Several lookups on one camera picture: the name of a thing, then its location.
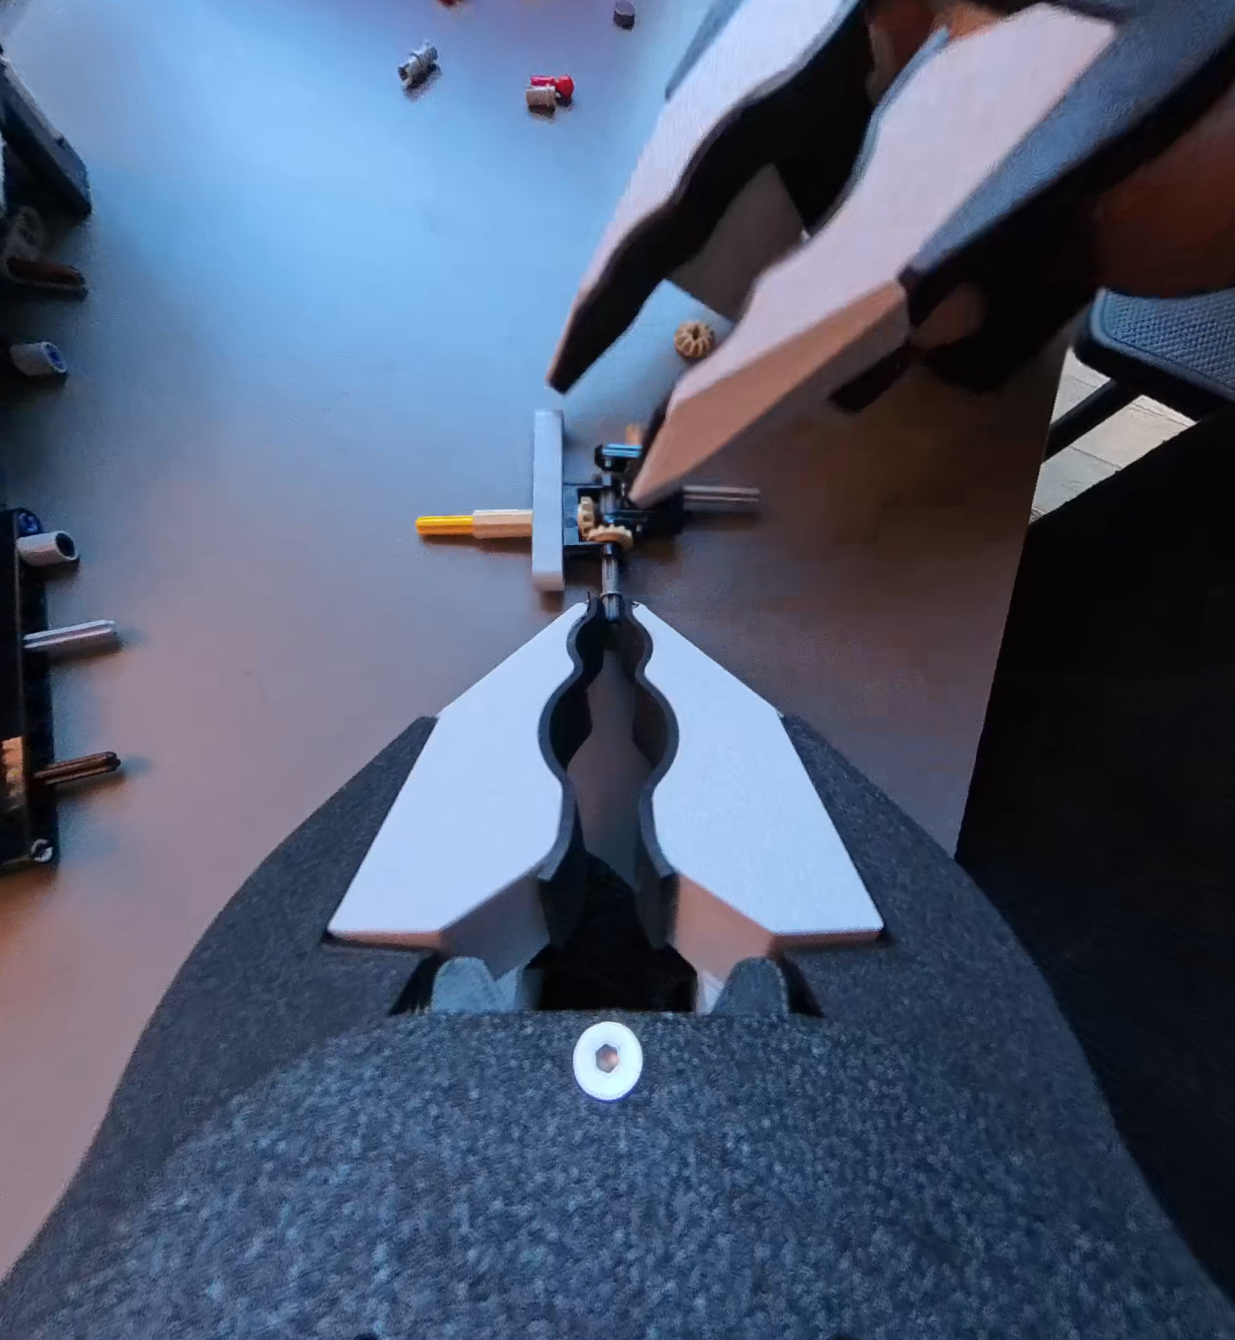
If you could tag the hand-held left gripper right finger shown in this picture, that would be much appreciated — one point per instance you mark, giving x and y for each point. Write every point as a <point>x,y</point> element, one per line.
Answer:
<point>765,826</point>

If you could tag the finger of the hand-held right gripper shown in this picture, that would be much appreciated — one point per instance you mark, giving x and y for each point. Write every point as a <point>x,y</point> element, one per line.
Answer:
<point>681,156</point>
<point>849,303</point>

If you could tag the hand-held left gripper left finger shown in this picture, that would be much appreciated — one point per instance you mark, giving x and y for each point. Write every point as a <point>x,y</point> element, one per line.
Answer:
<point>460,826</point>

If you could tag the tan lego bevel gear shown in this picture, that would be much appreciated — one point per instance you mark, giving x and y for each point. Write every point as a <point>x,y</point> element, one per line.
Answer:
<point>697,339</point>

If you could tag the small lego gear assembly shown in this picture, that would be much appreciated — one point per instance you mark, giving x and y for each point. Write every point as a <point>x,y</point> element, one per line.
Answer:
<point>547,502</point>

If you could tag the red lego piece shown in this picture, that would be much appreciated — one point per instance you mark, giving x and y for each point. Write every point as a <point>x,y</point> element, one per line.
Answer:
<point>560,85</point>

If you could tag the brown lego bush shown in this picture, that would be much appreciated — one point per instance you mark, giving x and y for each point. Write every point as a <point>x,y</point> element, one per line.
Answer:
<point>541,99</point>

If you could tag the grey lego connector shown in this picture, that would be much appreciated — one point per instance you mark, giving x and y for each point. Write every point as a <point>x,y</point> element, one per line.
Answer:
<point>420,64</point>

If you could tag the large lego technic vehicle model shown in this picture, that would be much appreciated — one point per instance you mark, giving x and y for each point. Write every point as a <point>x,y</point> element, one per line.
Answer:
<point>11,679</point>

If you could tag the person's right hand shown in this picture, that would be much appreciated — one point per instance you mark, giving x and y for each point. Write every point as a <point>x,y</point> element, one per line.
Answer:
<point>1204,230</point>

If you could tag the black mesh office chair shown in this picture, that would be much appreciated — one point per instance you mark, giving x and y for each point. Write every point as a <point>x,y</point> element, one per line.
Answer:
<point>1193,334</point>

